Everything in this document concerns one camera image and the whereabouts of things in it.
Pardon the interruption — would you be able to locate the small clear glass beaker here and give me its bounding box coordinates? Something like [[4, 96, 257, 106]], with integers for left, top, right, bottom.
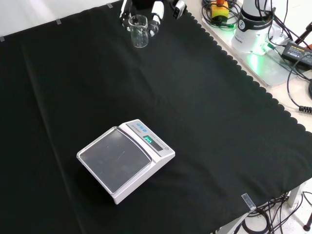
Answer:
[[128, 14, 149, 49]]

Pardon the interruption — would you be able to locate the yellow stop button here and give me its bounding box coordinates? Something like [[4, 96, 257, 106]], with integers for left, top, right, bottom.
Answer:
[[210, 0, 230, 21]]

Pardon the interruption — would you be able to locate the black bench cloth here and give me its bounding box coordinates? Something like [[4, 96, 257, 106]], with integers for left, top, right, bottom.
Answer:
[[0, 0, 312, 234]]

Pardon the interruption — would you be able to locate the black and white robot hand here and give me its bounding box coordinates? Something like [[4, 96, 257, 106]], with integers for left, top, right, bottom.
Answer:
[[119, 0, 188, 38]]

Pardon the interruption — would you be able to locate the black cable with ferrite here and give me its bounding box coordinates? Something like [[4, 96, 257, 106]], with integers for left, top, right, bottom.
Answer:
[[286, 55, 312, 114]]

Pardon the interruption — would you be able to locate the white table leg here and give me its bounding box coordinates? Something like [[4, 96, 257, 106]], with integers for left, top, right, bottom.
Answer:
[[288, 181, 308, 208]]

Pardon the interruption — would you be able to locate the black power adapter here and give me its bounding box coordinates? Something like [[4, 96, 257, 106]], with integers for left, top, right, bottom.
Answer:
[[281, 41, 312, 72]]

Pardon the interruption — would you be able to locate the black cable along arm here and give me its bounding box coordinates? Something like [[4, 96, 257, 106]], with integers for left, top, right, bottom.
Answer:
[[254, 0, 293, 47]]

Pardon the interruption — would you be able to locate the thin green cable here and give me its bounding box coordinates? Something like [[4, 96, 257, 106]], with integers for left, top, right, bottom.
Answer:
[[211, 20, 239, 30]]

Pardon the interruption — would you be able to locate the white electronic balance, steel pan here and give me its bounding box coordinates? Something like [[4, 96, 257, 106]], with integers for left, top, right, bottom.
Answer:
[[76, 118, 176, 205]]

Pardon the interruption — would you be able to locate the black tripod with orange joints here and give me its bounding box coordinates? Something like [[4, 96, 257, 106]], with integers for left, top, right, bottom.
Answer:
[[291, 20, 312, 51]]

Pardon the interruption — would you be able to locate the grey metal base plate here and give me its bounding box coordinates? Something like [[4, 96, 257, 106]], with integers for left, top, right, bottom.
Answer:
[[201, 14, 302, 88]]

